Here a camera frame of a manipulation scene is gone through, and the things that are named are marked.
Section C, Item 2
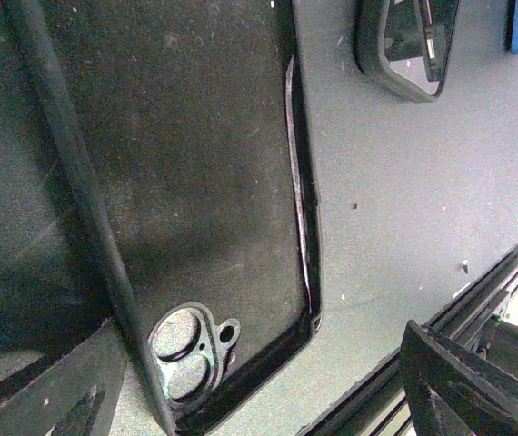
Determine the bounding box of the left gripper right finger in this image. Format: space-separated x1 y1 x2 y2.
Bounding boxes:
399 320 518 435

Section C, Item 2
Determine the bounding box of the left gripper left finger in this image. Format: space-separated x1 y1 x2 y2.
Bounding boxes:
0 318 127 435

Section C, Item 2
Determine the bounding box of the blue smartphone black screen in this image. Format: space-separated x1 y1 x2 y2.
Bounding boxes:
354 0 459 103

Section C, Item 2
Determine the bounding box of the black aluminium frame rail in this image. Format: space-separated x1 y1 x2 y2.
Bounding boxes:
303 244 518 435

